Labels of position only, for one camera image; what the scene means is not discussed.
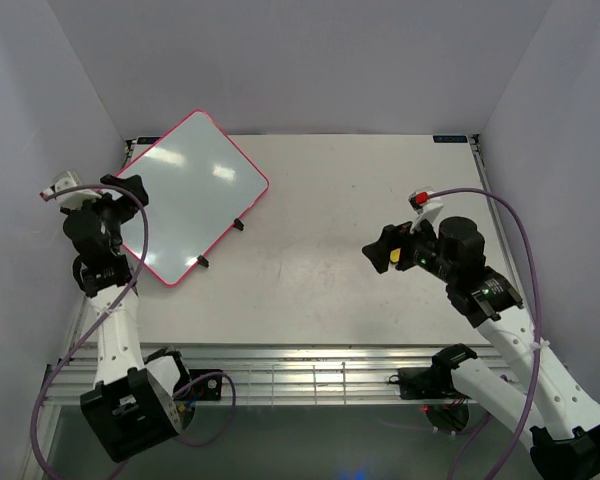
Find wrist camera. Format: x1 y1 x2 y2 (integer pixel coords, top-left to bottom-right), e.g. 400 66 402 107
409 189 444 233
39 170 101 211

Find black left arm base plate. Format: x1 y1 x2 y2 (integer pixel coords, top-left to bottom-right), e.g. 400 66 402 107
174 369 223 402

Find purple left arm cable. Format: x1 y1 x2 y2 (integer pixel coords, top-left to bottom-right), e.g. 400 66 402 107
29 184 237 480

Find wire easel stand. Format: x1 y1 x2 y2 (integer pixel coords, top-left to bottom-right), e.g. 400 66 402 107
196 217 245 269

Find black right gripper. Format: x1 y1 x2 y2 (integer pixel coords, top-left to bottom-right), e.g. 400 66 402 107
361 210 457 284

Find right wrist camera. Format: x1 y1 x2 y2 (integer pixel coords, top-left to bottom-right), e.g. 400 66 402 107
409 189 444 233

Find blue table label right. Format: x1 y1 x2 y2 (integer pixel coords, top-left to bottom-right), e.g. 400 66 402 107
432 135 468 144

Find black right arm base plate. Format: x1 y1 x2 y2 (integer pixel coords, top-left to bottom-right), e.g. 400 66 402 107
387 367 459 400

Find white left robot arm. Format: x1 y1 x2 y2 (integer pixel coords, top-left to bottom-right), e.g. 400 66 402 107
61 175 192 463

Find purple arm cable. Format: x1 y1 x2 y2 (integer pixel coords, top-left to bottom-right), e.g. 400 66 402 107
29 184 237 480
434 187 546 480

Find aluminium extrusion rail frame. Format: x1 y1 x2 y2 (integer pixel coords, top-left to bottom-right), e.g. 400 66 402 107
37 342 546 409

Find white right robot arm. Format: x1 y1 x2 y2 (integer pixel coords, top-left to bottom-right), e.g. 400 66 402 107
362 217 600 479

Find blue table label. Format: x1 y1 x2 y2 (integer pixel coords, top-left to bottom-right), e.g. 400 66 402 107
432 135 468 144
136 136 159 145

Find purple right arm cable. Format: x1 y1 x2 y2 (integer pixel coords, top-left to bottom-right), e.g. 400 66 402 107
434 187 546 480

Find blue table label left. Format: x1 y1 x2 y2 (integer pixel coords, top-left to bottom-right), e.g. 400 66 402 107
136 136 159 145

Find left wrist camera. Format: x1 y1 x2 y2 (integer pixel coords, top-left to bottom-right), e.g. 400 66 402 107
39 170 101 211

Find yellow whiteboard eraser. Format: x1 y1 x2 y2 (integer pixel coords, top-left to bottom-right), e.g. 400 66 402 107
389 249 401 264

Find pink framed whiteboard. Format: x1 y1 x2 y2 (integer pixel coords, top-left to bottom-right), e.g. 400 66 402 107
117 110 270 287

